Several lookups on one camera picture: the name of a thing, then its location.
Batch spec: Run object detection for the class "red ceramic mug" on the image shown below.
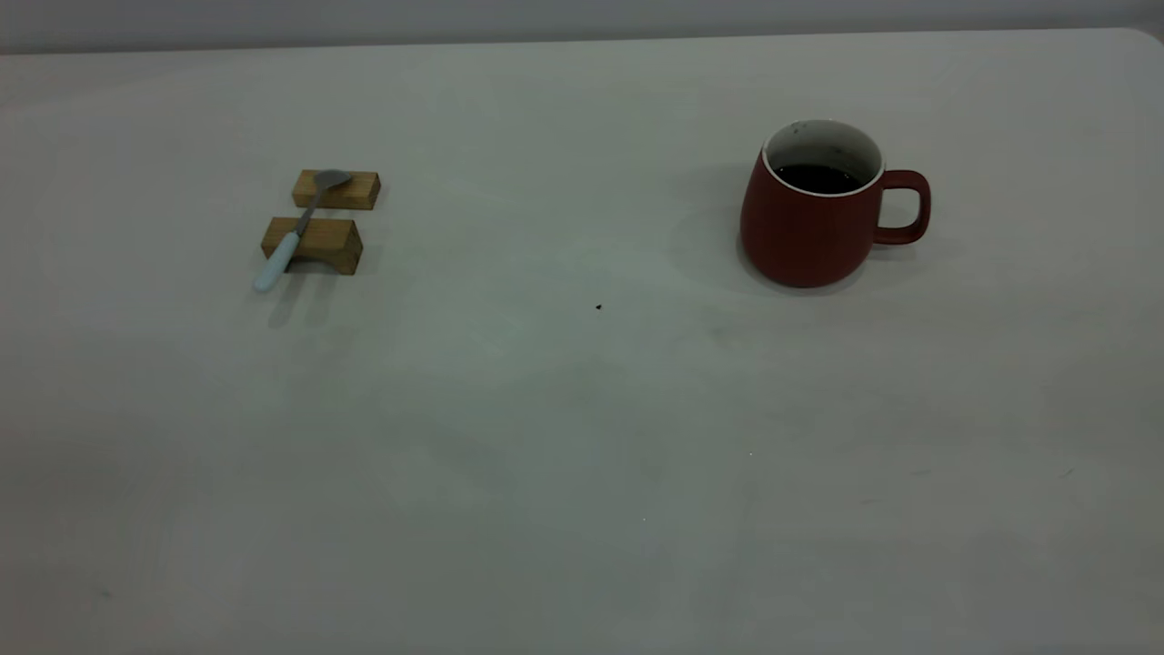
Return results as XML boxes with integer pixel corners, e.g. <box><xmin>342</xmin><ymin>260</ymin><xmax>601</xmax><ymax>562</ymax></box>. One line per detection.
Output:
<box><xmin>739</xmin><ymin>119</ymin><xmax>932</xmax><ymax>289</ymax></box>

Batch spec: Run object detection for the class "spoon with pale blue handle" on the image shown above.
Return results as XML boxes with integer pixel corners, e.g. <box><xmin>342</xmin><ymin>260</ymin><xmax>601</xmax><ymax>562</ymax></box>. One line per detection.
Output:
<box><xmin>253</xmin><ymin>169</ymin><xmax>353</xmax><ymax>294</ymax></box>

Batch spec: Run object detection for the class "dark coffee liquid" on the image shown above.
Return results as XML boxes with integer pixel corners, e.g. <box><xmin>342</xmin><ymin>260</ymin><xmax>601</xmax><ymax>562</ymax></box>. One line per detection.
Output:
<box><xmin>775</xmin><ymin>164</ymin><xmax>865</xmax><ymax>195</ymax></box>

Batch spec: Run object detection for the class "flat wooden block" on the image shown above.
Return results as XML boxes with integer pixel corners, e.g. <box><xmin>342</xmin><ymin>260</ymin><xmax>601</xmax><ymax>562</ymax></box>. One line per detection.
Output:
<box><xmin>291</xmin><ymin>169</ymin><xmax>382</xmax><ymax>211</ymax></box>

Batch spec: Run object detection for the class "arched wooden block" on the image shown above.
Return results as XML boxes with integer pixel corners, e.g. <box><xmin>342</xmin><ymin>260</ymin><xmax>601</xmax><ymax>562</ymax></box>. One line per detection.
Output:
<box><xmin>261</xmin><ymin>217</ymin><xmax>364</xmax><ymax>276</ymax></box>

